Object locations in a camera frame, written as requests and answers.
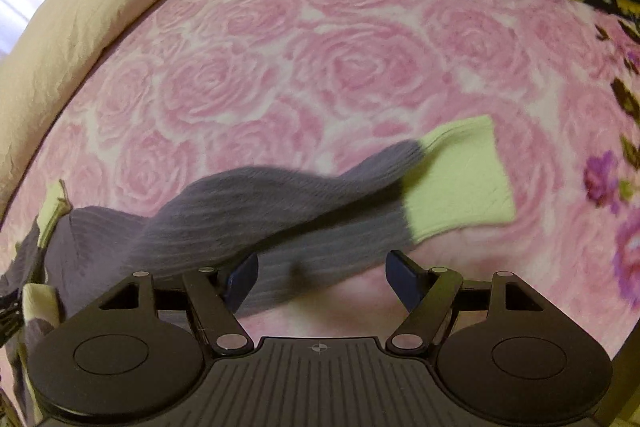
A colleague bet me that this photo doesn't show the pink rose print blanket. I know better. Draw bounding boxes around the pink rose print blanket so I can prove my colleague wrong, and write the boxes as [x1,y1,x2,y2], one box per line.
[0,0,640,368]

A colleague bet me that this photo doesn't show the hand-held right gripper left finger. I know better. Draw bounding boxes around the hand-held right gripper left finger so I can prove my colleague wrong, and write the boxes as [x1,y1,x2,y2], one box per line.
[97,253,259,355]

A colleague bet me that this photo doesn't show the grey sweater with yellow cuffs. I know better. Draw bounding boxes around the grey sweater with yellow cuffs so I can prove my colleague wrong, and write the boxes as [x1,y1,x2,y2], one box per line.
[0,114,517,423]

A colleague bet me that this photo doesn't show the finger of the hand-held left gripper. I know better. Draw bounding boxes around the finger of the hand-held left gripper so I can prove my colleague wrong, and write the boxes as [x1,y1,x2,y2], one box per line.
[0,299,23,335]

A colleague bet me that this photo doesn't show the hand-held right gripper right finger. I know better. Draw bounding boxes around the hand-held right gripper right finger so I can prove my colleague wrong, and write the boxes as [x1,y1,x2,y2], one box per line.
[386,249,546,354]

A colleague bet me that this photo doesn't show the beige quilt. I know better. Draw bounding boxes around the beige quilt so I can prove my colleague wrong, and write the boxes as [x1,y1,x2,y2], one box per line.
[0,0,236,218]

